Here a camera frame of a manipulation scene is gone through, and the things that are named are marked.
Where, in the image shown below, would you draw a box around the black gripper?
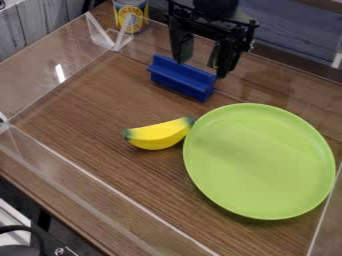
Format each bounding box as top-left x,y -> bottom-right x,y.
167,0 -> 259,79

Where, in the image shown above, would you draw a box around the yellow toy banana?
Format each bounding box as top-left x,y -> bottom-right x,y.
123,116 -> 195,150

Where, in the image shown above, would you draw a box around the green round plate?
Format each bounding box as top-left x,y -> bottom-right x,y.
183,103 -> 336,220

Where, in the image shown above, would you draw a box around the blue plastic block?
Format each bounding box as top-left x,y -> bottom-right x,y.
147,55 -> 217,102

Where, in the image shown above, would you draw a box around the yellow labelled tin can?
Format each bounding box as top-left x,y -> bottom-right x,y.
113,0 -> 150,34

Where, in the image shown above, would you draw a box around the clear acrylic tray walls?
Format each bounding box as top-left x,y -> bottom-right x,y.
0,12 -> 342,256

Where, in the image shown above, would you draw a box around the black cable loop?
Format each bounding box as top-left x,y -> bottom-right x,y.
0,224 -> 46,256

